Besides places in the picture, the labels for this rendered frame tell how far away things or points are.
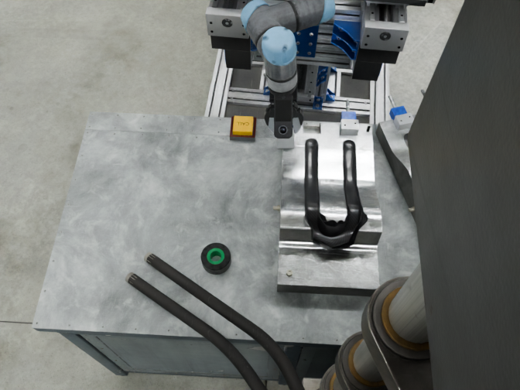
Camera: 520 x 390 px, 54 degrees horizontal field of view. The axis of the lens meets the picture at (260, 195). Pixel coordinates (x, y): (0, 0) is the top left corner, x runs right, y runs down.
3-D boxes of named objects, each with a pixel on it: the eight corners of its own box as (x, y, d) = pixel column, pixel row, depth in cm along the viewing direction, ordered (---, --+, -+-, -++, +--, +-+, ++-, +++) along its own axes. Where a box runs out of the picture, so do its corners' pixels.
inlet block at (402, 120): (380, 103, 164) (384, 91, 159) (395, 100, 164) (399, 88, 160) (395, 135, 158) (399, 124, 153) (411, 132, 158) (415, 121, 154)
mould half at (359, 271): (282, 137, 161) (284, 110, 149) (366, 141, 160) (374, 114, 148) (276, 292, 136) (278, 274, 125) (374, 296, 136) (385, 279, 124)
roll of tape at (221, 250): (200, 274, 139) (199, 269, 136) (203, 247, 143) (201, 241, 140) (230, 275, 139) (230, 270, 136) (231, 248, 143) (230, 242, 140)
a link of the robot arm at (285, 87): (296, 83, 121) (261, 83, 122) (296, 94, 125) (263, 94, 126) (297, 57, 124) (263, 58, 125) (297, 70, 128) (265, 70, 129)
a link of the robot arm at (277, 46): (285, 17, 115) (302, 42, 112) (287, 50, 125) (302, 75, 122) (253, 30, 114) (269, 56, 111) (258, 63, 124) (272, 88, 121)
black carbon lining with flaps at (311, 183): (303, 141, 152) (306, 121, 143) (357, 144, 151) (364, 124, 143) (301, 251, 135) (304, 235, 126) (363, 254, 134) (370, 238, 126)
